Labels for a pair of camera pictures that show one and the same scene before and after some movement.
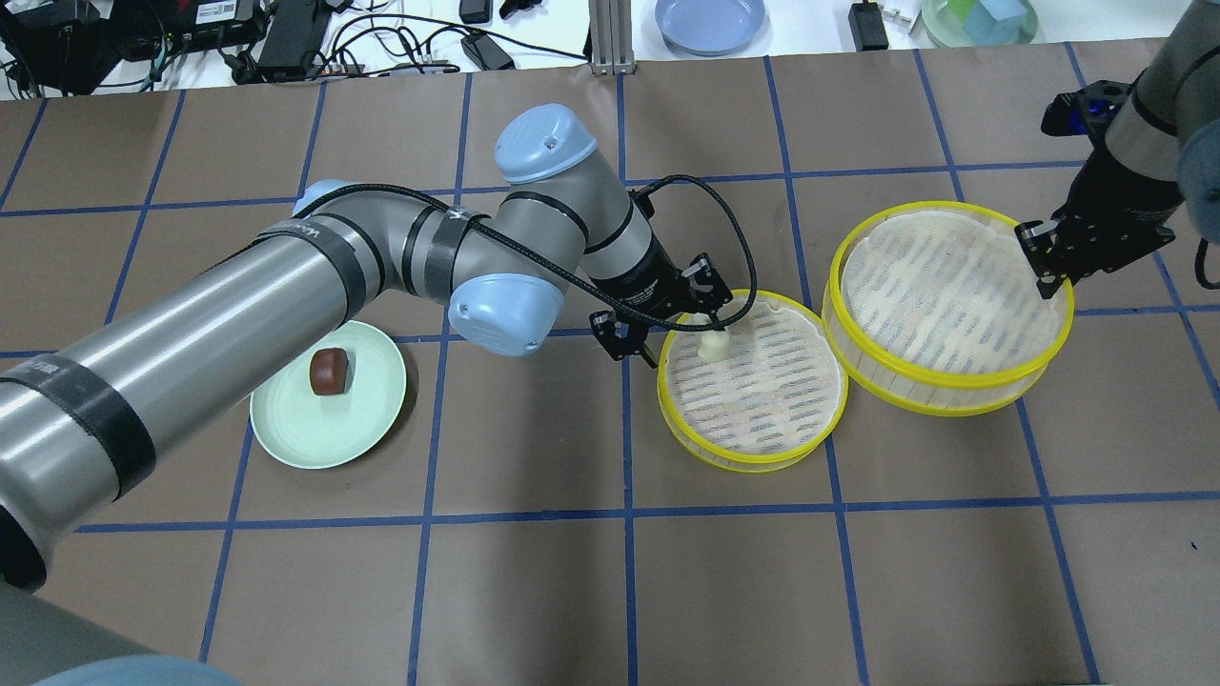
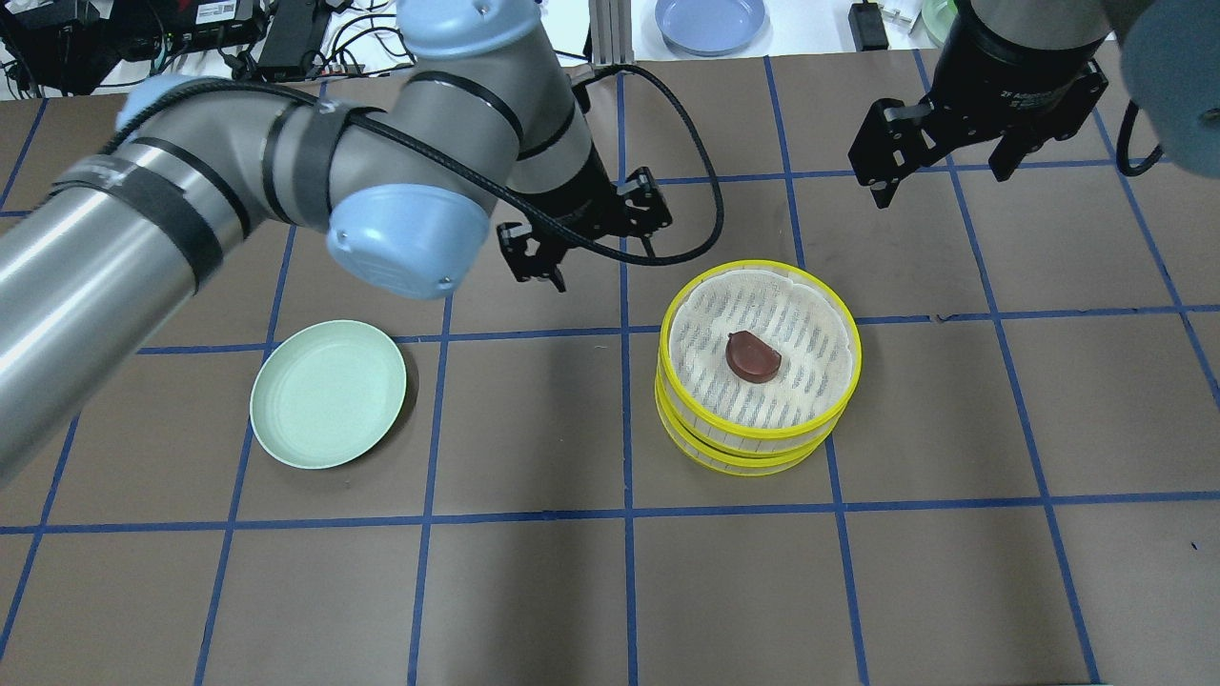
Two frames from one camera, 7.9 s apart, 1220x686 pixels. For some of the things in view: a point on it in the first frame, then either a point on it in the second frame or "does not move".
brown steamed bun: (329, 371) to (750, 357)
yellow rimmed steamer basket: (933, 307) to (756, 360)
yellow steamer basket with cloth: (777, 395) does not move
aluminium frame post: (611, 37) does not move
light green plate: (296, 427) does not move
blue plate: (710, 28) does not move
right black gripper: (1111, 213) to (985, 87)
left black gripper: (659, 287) to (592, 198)
